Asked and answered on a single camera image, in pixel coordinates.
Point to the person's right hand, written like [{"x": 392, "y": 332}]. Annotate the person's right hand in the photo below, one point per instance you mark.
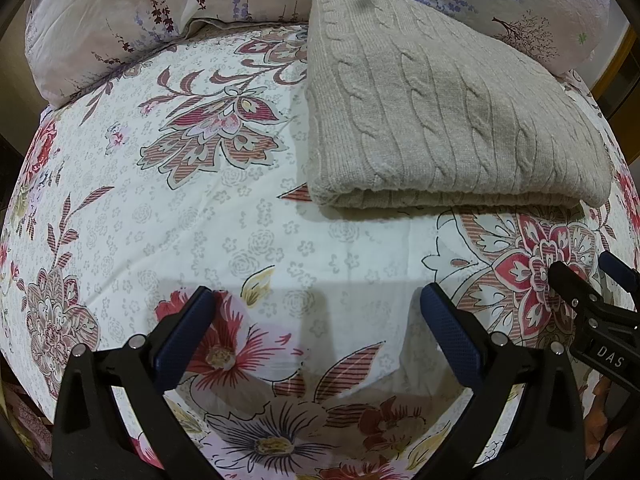
[{"x": 602, "y": 420}]

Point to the pale pink lavender-print pillow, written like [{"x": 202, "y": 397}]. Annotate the pale pink lavender-print pillow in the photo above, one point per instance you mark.
[{"x": 100, "y": 10}]

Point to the white floral bed sheet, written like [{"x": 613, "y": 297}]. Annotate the white floral bed sheet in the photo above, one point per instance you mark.
[{"x": 200, "y": 210}]

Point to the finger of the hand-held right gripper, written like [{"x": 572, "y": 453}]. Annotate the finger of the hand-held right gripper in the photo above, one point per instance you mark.
[
  {"x": 620, "y": 272},
  {"x": 575, "y": 287}
]

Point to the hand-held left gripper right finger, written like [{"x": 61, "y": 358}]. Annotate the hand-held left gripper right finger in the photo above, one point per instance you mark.
[{"x": 452, "y": 340}]

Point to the wooden bed frame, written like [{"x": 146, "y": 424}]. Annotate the wooden bed frame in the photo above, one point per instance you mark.
[{"x": 617, "y": 60}]

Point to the pale pink tree-print pillow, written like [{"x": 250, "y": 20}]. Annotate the pale pink tree-print pillow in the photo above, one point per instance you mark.
[{"x": 525, "y": 0}]

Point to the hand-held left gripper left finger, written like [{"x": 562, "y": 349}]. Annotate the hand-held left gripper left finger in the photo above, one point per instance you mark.
[{"x": 184, "y": 340}]

